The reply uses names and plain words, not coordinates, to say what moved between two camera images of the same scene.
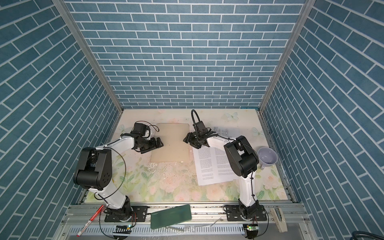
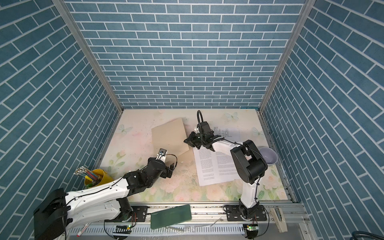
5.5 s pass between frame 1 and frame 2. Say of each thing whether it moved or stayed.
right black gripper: stayed
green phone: stayed
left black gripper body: moved
